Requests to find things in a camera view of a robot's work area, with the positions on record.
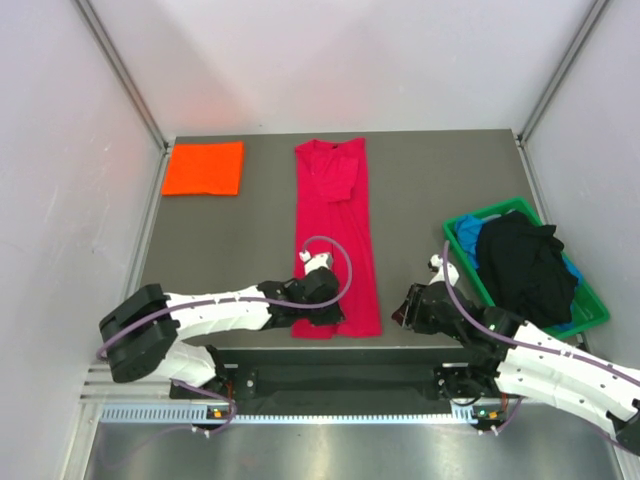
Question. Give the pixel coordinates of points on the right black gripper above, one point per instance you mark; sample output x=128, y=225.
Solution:
x=412, y=308

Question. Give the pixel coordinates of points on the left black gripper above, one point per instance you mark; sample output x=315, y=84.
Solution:
x=333, y=315

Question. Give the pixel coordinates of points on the red t shirt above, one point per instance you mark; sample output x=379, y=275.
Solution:
x=332, y=215

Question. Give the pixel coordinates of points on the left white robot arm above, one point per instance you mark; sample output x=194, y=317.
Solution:
x=149, y=333

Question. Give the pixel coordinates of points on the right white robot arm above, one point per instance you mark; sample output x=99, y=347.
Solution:
x=510, y=355

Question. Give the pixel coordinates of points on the blue t shirt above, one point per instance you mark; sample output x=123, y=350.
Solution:
x=467, y=229

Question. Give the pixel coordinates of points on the black t shirt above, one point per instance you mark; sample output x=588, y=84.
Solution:
x=522, y=267

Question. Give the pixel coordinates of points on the green plastic tray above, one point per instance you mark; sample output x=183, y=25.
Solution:
x=588, y=310

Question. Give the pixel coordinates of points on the folded orange t shirt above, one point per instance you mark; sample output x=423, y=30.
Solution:
x=204, y=169

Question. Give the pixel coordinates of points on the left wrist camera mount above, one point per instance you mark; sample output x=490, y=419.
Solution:
x=312, y=262

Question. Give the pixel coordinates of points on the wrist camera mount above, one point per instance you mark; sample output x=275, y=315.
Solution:
x=312, y=262
x=442, y=270

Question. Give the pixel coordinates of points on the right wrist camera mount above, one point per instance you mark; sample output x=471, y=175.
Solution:
x=442, y=270

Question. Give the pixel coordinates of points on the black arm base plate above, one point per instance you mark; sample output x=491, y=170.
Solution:
x=343, y=381

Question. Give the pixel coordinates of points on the right aluminium frame post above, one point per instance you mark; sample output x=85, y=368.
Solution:
x=578, y=40

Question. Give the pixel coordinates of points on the aluminium frame post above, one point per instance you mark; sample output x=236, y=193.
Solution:
x=578, y=40
x=91, y=18

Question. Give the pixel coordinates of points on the left aluminium frame post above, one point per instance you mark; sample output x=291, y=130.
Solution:
x=91, y=18

